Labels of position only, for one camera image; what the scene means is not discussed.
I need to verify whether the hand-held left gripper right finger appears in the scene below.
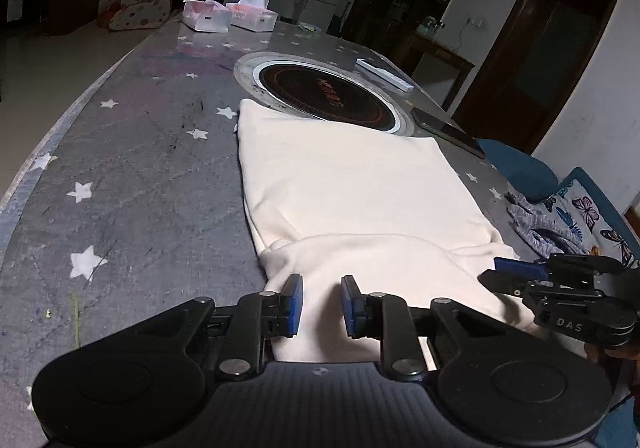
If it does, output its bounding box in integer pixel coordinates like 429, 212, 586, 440
340, 275, 507, 382

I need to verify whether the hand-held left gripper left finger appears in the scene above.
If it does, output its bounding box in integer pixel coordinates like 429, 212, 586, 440
144, 274, 305, 382

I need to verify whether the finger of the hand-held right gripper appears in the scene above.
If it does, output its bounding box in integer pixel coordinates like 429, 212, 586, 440
477, 270, 539, 297
493, 257, 549, 280

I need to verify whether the cream sweatshirt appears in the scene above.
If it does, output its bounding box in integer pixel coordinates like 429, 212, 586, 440
234, 98, 551, 365

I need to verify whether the blue cushioned chair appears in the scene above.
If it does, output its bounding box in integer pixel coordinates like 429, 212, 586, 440
476, 138, 559, 202

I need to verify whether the black smartphone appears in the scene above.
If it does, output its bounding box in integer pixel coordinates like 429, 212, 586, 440
410, 107, 486, 160

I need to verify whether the brown wooden room door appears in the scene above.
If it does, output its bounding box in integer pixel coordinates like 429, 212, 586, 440
452, 0, 621, 155

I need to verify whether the round black induction cooker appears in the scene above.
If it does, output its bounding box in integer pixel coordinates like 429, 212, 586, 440
233, 50, 416, 137

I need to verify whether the dark wooden desk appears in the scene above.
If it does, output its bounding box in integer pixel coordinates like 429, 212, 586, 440
399, 32, 476, 110

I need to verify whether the white remote control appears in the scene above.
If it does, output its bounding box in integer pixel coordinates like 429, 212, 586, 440
355, 57, 414, 93

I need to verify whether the white tissue box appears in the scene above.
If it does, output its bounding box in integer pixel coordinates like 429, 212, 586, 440
226, 0, 279, 33
182, 0, 232, 33

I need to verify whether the dotted play tent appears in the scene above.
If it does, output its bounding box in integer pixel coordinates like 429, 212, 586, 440
97, 0, 172, 32

